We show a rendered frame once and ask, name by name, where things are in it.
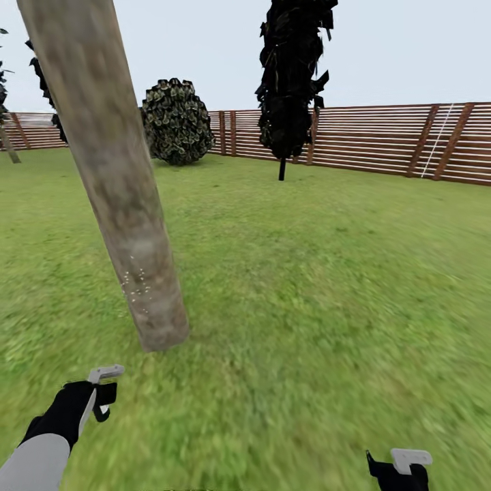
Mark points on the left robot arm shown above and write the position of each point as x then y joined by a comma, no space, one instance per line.
39,462

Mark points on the bush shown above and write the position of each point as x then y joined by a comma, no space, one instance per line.
176,123

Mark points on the pesticide atomizer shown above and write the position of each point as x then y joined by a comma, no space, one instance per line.
101,413

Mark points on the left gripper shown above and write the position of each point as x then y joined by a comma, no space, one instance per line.
106,394

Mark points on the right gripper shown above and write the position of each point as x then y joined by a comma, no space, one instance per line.
390,480

